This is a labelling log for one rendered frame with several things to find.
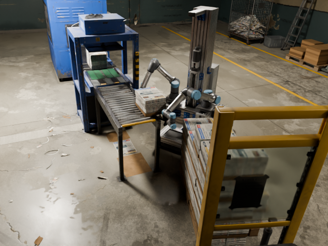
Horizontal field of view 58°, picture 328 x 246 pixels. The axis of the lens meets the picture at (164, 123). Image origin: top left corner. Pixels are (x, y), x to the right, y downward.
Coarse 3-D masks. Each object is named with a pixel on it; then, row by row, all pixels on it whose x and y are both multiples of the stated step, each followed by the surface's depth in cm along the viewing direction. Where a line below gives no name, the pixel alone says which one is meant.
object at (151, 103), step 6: (144, 96) 370; (150, 96) 371; (156, 96) 371; (162, 96) 372; (144, 102) 363; (150, 102) 363; (156, 102) 367; (162, 102) 370; (144, 108) 368; (150, 108) 367; (156, 108) 370; (162, 108) 374
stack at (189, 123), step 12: (192, 120) 363; (204, 120) 364; (192, 132) 338; (192, 144) 319; (192, 156) 321; (180, 168) 399; (192, 168) 320; (192, 180) 323; (204, 180) 274; (192, 192) 324; (192, 204) 327; (192, 216) 334
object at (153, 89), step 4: (144, 88) 392; (148, 88) 392; (152, 88) 392; (156, 88) 392; (136, 92) 385; (140, 92) 380; (144, 92) 381; (148, 92) 382; (136, 96) 389; (136, 100) 393
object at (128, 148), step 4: (124, 140) 467; (128, 140) 467; (116, 144) 455; (124, 144) 456; (128, 144) 457; (132, 144) 457; (116, 148) 446; (124, 148) 447; (128, 148) 448; (132, 148) 448; (124, 152) 438; (128, 152) 439; (132, 152) 439
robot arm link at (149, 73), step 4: (152, 64) 401; (156, 64) 404; (148, 68) 403; (152, 68) 401; (148, 72) 405; (152, 72) 405; (148, 76) 408; (144, 80) 412; (148, 80) 412; (144, 84) 415; (140, 88) 417
